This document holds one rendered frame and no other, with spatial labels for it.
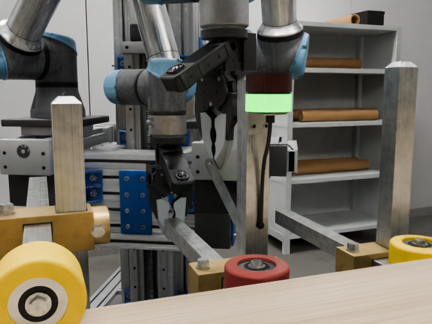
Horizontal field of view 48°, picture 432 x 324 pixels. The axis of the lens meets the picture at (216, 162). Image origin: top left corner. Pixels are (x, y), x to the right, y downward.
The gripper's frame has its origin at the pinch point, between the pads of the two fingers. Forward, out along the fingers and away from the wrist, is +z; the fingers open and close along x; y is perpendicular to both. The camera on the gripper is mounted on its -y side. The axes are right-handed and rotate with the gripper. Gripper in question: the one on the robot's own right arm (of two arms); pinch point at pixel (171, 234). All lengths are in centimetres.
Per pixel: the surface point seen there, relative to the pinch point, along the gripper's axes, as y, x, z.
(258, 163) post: -32.9, -3.9, -19.6
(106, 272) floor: 198, -10, 85
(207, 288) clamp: -33.8, 3.8, -2.9
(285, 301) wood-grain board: -51, 1, -8
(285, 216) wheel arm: -4.9, -23.5, -2.8
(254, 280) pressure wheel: -45.1, 2.0, -8.2
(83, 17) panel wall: 231, -5, -71
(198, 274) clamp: -33.6, 4.9, -4.9
